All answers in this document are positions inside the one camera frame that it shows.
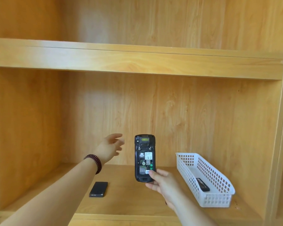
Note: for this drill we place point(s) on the person's right hand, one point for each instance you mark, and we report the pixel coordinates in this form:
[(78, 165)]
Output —
[(166, 185)]

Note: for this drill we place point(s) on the person's left hand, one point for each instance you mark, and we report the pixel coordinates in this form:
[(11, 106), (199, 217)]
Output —
[(107, 148)]

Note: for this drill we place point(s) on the person's left fingers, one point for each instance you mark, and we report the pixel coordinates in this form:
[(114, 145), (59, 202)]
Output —
[(117, 141)]

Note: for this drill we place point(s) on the person's right thumb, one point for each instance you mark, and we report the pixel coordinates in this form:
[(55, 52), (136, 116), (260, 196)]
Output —
[(153, 175)]

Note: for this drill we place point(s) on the black handheld scanner device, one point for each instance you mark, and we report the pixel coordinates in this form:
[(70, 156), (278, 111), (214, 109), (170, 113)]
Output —
[(145, 157)]

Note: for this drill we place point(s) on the person's right forearm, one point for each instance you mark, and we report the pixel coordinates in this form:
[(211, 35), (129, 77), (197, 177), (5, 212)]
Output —
[(191, 214)]

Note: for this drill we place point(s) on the person's left forearm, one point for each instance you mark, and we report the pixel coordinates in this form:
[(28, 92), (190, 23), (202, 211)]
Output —
[(56, 197)]

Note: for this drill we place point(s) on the black battery cover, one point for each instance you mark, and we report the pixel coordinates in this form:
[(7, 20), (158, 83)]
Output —
[(202, 184)]

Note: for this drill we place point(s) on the black flat battery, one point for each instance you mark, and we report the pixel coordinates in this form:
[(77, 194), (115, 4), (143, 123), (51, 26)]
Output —
[(98, 189)]

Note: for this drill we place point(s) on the white plastic mesh basket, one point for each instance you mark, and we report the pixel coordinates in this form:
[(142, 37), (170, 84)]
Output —
[(210, 185)]

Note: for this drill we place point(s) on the wooden shelf board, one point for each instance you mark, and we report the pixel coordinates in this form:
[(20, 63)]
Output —
[(136, 61)]

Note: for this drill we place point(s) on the wooden shelving unit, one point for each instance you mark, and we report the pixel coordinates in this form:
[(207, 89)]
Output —
[(28, 129)]

